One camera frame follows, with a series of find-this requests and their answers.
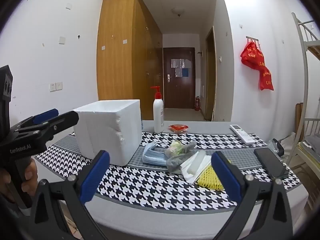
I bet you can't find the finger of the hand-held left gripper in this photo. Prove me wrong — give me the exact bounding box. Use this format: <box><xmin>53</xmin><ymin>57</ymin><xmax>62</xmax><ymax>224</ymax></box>
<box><xmin>10</xmin><ymin>110</ymin><xmax>79</xmax><ymax>143</ymax></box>
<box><xmin>15</xmin><ymin>108</ymin><xmax>59</xmax><ymax>128</ymax></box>

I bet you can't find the houndstooth tablecloth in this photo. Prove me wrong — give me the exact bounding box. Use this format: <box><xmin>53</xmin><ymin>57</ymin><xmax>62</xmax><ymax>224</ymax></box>
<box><xmin>35</xmin><ymin>119</ymin><xmax>310</xmax><ymax>240</ymax></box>

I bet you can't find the blue face mask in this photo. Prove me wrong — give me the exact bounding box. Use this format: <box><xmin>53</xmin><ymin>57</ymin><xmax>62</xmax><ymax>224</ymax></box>
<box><xmin>142</xmin><ymin>140</ymin><xmax>170</xmax><ymax>167</ymax></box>

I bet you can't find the red snack packet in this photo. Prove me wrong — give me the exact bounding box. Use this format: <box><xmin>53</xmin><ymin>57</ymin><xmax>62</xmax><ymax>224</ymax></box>
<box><xmin>168</xmin><ymin>124</ymin><xmax>190</xmax><ymax>133</ymax></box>

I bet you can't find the red plastic bag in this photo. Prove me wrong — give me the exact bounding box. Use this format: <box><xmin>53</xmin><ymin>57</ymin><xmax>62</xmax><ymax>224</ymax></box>
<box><xmin>259</xmin><ymin>66</ymin><xmax>274</xmax><ymax>91</ymax></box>
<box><xmin>240</xmin><ymin>41</ymin><xmax>265</xmax><ymax>70</ymax></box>

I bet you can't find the silver door notice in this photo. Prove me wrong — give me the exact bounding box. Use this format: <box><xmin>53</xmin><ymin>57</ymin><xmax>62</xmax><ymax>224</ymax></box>
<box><xmin>171</xmin><ymin>58</ymin><xmax>192</xmax><ymax>78</ymax></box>

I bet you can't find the brown wooden board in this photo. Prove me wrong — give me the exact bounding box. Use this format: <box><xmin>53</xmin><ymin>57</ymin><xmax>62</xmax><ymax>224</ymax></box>
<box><xmin>296</xmin><ymin>102</ymin><xmax>304</xmax><ymax>143</ymax></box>

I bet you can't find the white paper towel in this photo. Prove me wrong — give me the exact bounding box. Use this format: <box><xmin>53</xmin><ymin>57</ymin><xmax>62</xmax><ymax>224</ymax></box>
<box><xmin>180</xmin><ymin>155</ymin><xmax>213</xmax><ymax>186</ymax></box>

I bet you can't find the wooden wardrobe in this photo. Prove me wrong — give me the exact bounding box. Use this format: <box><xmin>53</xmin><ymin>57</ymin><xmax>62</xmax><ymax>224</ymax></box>
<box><xmin>97</xmin><ymin>0</ymin><xmax>163</xmax><ymax>120</ymax></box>

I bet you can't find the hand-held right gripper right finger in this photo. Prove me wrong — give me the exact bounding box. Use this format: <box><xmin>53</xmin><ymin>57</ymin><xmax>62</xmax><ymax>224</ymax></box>
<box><xmin>211</xmin><ymin>151</ymin><xmax>293</xmax><ymax>240</ymax></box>

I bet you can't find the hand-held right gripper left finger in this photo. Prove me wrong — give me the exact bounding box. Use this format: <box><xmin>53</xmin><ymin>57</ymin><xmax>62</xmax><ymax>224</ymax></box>
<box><xmin>29</xmin><ymin>150</ymin><xmax>110</xmax><ymax>240</ymax></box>

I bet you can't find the dark brown entrance door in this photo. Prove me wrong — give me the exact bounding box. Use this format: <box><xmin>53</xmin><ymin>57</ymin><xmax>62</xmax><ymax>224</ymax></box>
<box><xmin>163</xmin><ymin>47</ymin><xmax>196</xmax><ymax>109</ymax></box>

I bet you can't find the person's left hand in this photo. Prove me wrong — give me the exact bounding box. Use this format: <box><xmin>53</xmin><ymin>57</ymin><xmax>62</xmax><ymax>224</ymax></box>
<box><xmin>21</xmin><ymin>158</ymin><xmax>38</xmax><ymax>198</ymax></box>

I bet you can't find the black smartphone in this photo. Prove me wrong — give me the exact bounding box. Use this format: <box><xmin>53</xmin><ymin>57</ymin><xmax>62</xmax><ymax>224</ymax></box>
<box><xmin>253</xmin><ymin>147</ymin><xmax>288</xmax><ymax>180</ymax></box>

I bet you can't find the white foam strip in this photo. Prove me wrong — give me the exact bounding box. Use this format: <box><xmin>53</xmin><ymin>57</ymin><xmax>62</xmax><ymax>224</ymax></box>
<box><xmin>187</xmin><ymin>151</ymin><xmax>207</xmax><ymax>176</ymax></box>

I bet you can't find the white foam box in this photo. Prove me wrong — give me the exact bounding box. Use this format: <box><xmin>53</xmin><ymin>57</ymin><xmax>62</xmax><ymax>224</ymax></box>
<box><xmin>71</xmin><ymin>99</ymin><xmax>142</xmax><ymax>167</ymax></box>

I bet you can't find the black looped strap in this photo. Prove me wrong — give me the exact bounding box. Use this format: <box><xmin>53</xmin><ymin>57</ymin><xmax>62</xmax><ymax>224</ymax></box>
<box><xmin>269</xmin><ymin>139</ymin><xmax>285</xmax><ymax>159</ymax></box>

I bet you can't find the white pump bottle red cap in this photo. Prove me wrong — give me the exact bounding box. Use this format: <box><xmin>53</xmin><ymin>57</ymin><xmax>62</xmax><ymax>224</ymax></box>
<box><xmin>150</xmin><ymin>86</ymin><xmax>165</xmax><ymax>133</ymax></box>

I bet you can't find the metal bunk bed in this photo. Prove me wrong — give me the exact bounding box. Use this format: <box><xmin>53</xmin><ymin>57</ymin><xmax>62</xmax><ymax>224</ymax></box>
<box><xmin>285</xmin><ymin>12</ymin><xmax>320</xmax><ymax>170</ymax></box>

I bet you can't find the yellow foam net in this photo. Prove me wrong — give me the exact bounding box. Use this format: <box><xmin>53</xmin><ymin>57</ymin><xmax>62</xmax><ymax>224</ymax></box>
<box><xmin>194</xmin><ymin>165</ymin><xmax>225</xmax><ymax>191</ymax></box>

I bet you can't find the grey sock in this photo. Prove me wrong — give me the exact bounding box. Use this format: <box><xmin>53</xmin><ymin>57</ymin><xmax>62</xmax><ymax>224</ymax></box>
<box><xmin>166</xmin><ymin>141</ymin><xmax>198</xmax><ymax>174</ymax></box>

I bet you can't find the wooden side door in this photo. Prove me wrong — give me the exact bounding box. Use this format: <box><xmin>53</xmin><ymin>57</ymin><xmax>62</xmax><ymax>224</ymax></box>
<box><xmin>205</xmin><ymin>26</ymin><xmax>217</xmax><ymax>122</ymax></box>

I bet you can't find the white remote control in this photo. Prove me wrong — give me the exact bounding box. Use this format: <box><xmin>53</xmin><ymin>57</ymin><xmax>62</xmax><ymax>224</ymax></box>
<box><xmin>230</xmin><ymin>124</ymin><xmax>256</xmax><ymax>145</ymax></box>

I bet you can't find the green snack packet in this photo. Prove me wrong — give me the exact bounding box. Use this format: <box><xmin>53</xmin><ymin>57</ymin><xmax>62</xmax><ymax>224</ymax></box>
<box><xmin>166</xmin><ymin>140</ymin><xmax>187</xmax><ymax>158</ymax></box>

